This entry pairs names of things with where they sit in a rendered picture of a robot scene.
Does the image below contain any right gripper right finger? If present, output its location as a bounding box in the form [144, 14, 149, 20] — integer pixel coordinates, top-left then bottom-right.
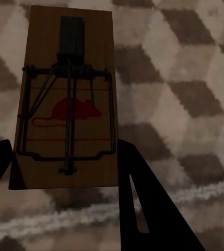
[117, 139, 205, 251]

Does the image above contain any mousetrap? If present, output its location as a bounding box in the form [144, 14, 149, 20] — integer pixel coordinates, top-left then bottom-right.
[8, 5, 119, 190]

